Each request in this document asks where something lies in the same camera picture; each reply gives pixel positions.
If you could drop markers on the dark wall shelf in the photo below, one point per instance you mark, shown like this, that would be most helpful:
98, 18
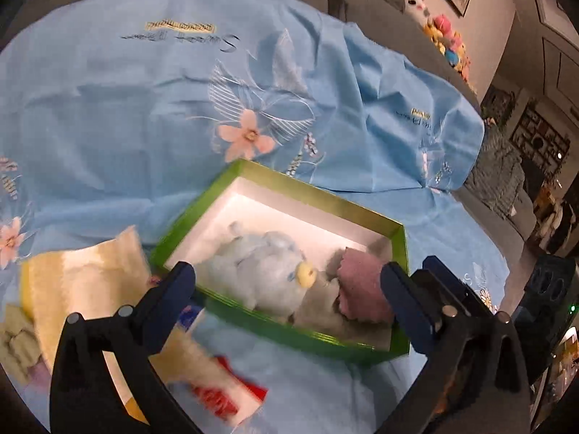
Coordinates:
538, 135

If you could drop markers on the green cardboard box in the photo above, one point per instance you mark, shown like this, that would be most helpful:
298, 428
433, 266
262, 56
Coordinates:
289, 331

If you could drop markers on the light blue plush toy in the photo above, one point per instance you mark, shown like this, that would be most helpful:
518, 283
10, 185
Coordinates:
267, 275

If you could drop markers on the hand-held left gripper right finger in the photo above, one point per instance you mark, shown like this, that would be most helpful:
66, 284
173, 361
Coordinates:
400, 303

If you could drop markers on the blue floral bed sheet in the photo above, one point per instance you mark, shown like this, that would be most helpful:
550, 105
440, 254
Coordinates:
135, 99

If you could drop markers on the orange and white tissue packet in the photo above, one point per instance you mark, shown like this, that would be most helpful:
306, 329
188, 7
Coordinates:
226, 393

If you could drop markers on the cream knitted cloth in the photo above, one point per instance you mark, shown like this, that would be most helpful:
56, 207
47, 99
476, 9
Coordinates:
18, 343

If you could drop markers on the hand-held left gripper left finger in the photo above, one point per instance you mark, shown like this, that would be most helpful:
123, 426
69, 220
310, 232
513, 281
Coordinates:
174, 291

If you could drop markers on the pink cloth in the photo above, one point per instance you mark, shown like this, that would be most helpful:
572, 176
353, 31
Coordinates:
362, 289

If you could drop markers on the pile of colourful plush toys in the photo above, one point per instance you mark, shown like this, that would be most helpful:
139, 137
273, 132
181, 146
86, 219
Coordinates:
445, 36

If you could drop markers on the grey cloth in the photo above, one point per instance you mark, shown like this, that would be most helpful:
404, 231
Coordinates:
316, 318

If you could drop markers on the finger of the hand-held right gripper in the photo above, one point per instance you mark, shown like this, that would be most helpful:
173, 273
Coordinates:
445, 280

